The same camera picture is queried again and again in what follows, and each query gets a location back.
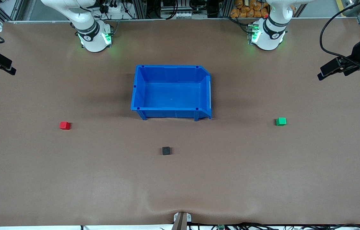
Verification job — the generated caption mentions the white power strip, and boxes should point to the white power strip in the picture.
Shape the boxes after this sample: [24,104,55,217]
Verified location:
[102,3,129,14]

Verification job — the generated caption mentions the white terminal strip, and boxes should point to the white terminal strip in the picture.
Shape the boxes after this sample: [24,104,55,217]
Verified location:
[164,11,194,18]

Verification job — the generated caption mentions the brown table mat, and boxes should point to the brown table mat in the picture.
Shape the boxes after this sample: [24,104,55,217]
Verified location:
[0,18,360,227]

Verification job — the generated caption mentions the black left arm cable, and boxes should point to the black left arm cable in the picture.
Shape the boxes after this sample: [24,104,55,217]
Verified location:
[319,0,360,69]

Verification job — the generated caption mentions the black cable bundle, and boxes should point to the black cable bundle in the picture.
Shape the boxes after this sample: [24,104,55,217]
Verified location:
[159,222,360,230]

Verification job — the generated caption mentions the camera stand post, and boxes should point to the camera stand post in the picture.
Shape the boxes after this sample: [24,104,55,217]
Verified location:
[173,211,192,230]

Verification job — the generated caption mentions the blue plastic storage bin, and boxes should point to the blue plastic storage bin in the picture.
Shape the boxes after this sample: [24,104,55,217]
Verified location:
[131,65,212,121]

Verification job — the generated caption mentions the aluminium frame post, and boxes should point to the aluminium frame post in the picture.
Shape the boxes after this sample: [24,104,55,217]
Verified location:
[134,0,147,19]
[217,0,231,17]

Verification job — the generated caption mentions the orange snack bags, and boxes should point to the orange snack bags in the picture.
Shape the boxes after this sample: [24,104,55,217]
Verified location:
[230,0,269,18]

